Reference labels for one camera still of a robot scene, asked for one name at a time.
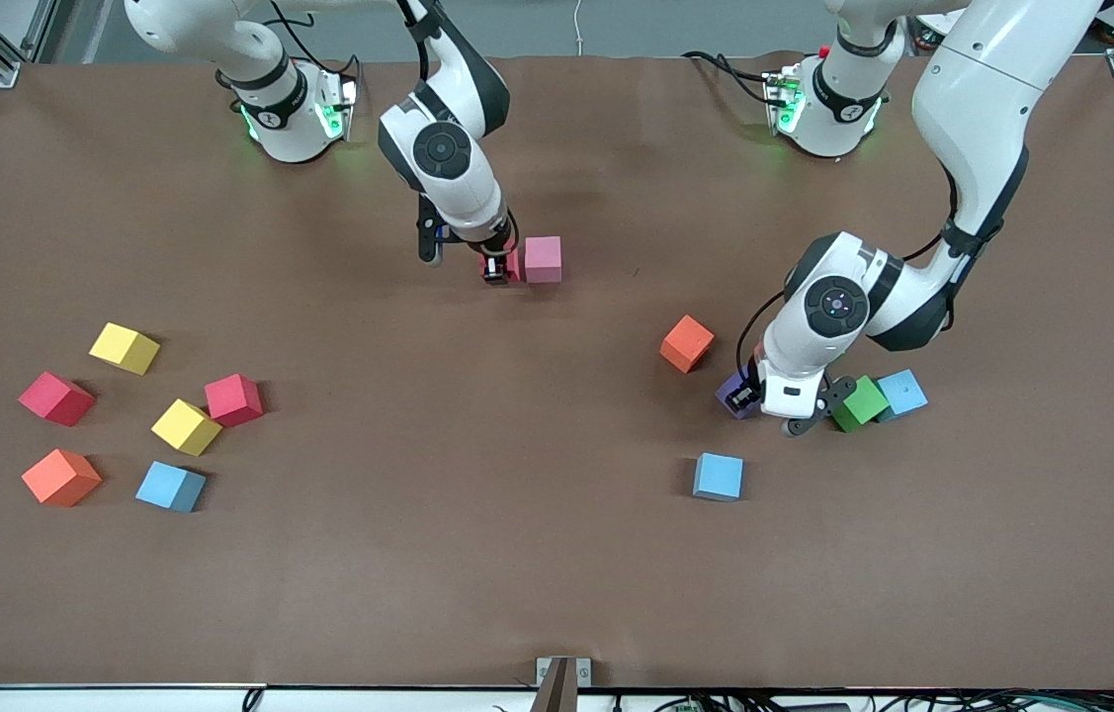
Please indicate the purple foam cube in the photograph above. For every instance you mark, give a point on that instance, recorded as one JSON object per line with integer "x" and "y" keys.
{"x": 721, "y": 398}

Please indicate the crimson foam cube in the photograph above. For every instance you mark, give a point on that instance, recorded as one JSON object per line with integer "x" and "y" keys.
{"x": 517, "y": 265}

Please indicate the light pink foam cube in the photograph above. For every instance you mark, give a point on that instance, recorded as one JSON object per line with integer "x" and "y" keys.
{"x": 543, "y": 259}

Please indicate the blue foam cube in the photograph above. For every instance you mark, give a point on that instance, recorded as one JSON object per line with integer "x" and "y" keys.
{"x": 718, "y": 477}
{"x": 166, "y": 485}
{"x": 904, "y": 394}

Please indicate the red foam cube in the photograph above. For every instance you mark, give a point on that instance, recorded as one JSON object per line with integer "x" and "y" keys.
{"x": 233, "y": 400}
{"x": 55, "y": 399}

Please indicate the yellow foam cube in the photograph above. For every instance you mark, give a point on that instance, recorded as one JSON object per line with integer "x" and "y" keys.
{"x": 186, "y": 427}
{"x": 125, "y": 348}

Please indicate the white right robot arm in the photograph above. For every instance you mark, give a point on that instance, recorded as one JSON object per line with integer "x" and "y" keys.
{"x": 472, "y": 203}

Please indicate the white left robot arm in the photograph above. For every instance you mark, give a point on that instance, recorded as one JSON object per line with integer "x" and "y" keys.
{"x": 804, "y": 346}

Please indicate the orange foam cube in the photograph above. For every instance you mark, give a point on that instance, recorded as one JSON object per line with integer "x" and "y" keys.
{"x": 686, "y": 343}
{"x": 60, "y": 477}

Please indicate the green foam cube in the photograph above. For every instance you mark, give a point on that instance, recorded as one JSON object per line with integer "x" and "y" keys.
{"x": 863, "y": 400}

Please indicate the brown table mat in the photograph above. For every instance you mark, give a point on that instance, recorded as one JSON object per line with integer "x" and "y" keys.
{"x": 418, "y": 544}

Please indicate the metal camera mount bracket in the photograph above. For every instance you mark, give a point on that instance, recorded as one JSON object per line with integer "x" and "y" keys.
{"x": 561, "y": 692}

